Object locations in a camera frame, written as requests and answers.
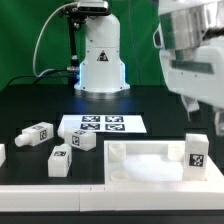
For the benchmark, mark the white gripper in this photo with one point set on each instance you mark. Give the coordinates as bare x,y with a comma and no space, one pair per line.
201,79

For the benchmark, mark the white fence wall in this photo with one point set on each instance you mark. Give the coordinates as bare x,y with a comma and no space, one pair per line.
110,197

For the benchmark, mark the black camera stand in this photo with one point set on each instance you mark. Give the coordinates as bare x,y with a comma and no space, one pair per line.
77,12

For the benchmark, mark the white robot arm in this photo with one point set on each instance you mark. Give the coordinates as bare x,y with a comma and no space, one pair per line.
190,40

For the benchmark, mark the white block left edge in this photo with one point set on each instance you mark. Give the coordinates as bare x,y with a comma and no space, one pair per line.
2,154

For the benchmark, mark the white square tabletop part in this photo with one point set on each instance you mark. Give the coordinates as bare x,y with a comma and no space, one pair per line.
146,162

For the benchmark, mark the white tag sheet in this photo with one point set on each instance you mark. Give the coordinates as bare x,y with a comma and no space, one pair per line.
104,123

